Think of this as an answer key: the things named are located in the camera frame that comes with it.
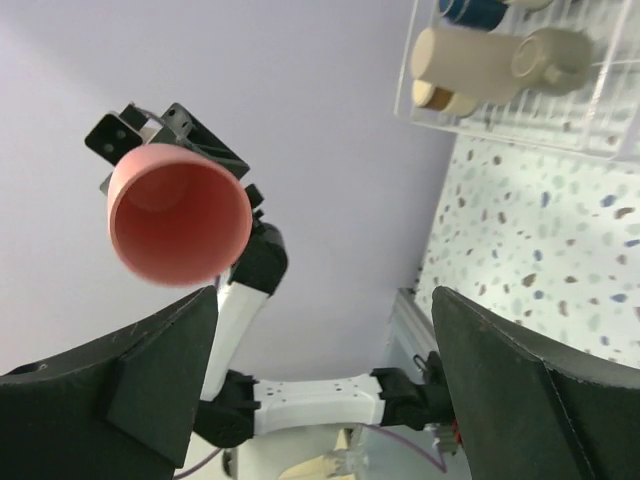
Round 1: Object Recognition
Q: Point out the red cup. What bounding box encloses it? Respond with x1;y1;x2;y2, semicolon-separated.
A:
107;143;252;286

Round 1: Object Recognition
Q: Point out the white wire dish rack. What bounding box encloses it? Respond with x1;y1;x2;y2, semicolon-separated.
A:
394;1;639;160

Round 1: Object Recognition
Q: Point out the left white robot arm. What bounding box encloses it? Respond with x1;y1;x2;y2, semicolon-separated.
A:
186;101;453;381

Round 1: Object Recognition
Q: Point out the blue cup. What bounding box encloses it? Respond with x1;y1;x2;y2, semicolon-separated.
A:
438;0;508;32

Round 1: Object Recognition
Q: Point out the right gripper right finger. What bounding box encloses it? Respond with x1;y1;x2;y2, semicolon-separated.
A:
431;287;639;480

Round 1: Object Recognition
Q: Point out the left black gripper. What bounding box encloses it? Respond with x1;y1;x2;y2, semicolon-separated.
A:
161;103;264;220

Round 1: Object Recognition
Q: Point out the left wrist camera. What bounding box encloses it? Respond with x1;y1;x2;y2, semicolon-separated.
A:
84;103;164;167

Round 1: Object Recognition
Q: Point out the beige tall cup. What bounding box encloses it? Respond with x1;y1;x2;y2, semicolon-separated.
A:
409;25;531;105

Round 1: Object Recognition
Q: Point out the aluminium rail frame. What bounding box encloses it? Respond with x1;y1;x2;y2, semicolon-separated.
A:
384;288;438;380

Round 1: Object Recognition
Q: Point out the steel cup with brown sleeve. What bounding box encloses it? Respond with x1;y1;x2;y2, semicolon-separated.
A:
504;0;552;11

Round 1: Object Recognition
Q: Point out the small olive mug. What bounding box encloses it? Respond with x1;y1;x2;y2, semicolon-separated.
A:
510;27;594;96

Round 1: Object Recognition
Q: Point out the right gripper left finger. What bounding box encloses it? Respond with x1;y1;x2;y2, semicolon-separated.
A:
1;287;218;479

